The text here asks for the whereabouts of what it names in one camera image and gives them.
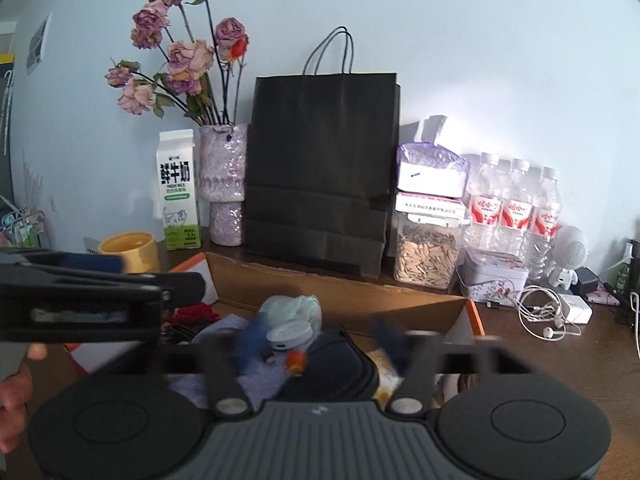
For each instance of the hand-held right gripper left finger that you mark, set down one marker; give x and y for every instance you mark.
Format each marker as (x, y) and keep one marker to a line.
(250, 345)

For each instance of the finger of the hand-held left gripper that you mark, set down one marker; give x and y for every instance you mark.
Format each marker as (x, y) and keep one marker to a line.
(92, 262)
(182, 287)

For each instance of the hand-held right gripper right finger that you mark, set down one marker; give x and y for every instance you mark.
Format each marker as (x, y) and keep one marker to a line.
(392, 342)

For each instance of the red artificial rose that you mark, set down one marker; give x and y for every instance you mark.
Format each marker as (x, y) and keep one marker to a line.
(195, 315)

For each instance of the round white capped container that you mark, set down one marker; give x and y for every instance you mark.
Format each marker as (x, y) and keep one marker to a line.
(287, 336)

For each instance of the small orange object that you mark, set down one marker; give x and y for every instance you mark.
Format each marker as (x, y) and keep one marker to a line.
(296, 362)

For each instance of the iridescent plastic bag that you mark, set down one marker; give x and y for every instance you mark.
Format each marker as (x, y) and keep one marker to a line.
(295, 310)

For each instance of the dark blue zip pouch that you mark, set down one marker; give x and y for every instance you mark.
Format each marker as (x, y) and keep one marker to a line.
(335, 365)

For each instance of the red cardboard box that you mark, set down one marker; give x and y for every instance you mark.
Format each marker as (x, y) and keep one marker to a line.
(350, 290)

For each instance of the person's left hand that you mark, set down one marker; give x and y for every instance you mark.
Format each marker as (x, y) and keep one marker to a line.
(12, 400)

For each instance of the yellow mug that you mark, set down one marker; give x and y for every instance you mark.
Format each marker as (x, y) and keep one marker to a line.
(132, 252)

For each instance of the metal trolley with supplies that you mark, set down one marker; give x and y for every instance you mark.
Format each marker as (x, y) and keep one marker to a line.
(25, 225)

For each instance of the clear jar of seeds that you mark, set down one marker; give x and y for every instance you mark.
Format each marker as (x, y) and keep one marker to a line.
(425, 255)

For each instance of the white green milk carton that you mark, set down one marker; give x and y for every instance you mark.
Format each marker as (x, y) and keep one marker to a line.
(177, 185)

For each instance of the floral tin box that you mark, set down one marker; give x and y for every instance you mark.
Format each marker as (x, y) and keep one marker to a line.
(492, 280)

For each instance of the purple textured vase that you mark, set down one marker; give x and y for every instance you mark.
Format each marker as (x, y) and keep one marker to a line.
(225, 175)

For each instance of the white flat box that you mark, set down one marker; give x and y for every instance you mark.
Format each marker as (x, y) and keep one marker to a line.
(427, 204)

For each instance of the clear water bottle red label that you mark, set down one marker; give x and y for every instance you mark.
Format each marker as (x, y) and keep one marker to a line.
(516, 212)
(482, 207)
(545, 220)

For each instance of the purple wrapped tissue pack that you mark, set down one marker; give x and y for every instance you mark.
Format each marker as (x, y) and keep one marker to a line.
(430, 175)

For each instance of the black yellow-edged board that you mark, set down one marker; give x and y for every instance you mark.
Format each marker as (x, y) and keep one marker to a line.
(6, 100)

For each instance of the white flat charger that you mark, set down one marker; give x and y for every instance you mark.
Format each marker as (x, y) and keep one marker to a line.
(575, 309)

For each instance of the black paper bag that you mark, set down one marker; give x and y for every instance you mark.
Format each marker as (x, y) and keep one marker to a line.
(320, 160)

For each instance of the white robot-shaped speaker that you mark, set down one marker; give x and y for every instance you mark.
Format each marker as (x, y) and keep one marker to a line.
(572, 247)

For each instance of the black power adapter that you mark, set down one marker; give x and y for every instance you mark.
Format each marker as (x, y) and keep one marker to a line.
(587, 280)

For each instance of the pink flat case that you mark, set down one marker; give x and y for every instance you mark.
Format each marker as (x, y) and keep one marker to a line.
(605, 298)

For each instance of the bunch of dried roses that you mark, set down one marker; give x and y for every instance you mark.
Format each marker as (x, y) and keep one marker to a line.
(190, 57)

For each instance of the small green bottle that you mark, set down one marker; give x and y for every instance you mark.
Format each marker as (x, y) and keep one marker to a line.
(622, 276)

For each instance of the black upright device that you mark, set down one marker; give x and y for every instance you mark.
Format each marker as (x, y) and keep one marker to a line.
(635, 260)

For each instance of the white wall panel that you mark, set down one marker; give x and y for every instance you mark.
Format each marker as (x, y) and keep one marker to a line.
(39, 45)

